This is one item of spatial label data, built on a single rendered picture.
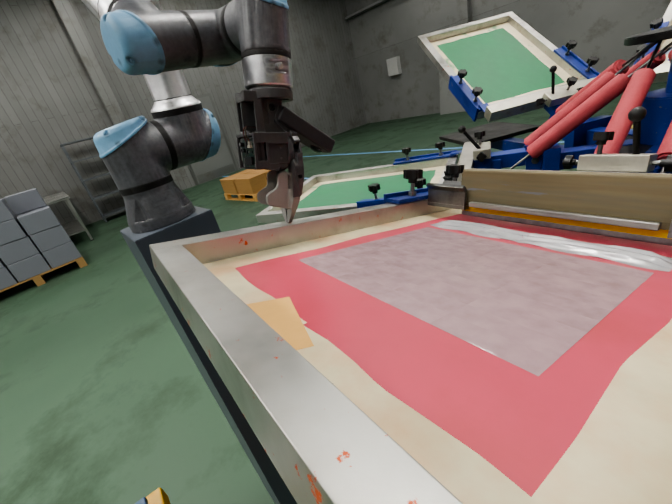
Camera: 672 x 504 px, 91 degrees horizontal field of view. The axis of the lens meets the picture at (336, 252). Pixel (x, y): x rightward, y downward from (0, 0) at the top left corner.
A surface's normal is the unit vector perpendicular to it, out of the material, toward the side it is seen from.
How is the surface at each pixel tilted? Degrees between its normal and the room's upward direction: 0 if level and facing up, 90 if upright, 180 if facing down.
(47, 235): 90
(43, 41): 90
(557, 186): 76
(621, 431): 14
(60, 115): 90
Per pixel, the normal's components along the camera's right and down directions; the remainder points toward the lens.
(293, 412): -0.04, -0.95
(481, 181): -0.81, 0.21
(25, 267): 0.69, 0.16
